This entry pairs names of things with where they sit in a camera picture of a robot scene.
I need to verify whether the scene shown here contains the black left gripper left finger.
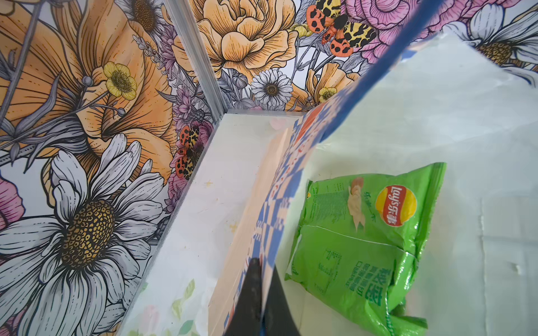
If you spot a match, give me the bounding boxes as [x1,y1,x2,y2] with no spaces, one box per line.
[224,258,262,336]

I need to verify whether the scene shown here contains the blue checkered paper bag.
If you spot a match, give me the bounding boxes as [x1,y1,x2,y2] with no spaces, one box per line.
[207,0,538,336]

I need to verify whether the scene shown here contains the green Lays chips bag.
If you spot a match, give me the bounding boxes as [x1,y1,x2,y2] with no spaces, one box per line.
[285,162,446,335]

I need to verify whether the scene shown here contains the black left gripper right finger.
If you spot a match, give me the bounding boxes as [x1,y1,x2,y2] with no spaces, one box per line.
[262,269,301,336]

